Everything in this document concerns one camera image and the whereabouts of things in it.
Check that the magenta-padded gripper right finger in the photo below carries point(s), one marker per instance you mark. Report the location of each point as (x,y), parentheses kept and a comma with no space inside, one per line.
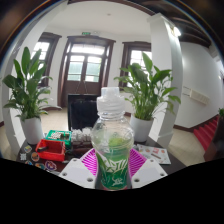
(148,171)

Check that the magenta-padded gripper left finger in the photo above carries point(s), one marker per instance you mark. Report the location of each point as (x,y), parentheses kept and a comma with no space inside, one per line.
(76,171)

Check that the clear green-label drink bottle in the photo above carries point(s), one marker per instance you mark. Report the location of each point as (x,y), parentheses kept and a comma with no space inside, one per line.
(112,143)

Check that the white printed paper sheet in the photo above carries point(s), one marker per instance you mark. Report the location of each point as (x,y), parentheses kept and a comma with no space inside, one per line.
(155,154)

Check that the brown box of small items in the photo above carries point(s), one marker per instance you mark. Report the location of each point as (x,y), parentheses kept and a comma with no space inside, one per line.
(81,140)

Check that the red plastic box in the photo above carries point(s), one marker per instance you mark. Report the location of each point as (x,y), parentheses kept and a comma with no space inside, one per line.
(50,151)

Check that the green flat box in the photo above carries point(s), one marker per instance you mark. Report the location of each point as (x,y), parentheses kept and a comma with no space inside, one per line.
(60,135)

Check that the green plant in white pot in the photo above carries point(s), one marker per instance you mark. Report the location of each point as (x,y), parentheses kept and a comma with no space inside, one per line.
(141,128)
(32,130)

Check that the black chair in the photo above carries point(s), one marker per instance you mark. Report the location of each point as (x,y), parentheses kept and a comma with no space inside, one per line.
(81,111)

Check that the red staircase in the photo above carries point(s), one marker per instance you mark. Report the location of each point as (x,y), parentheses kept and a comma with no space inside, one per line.
(206,133)

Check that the dark wooden double door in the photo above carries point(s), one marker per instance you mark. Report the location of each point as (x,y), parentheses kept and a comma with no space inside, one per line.
(86,66)

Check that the dark-framed window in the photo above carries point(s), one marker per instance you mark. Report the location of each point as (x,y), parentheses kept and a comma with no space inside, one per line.
(45,46)
(133,55)

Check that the green exit sign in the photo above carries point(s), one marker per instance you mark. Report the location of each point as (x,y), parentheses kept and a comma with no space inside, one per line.
(86,33)

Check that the white wall panel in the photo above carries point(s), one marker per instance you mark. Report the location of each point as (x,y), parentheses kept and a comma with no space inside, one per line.
(196,96)

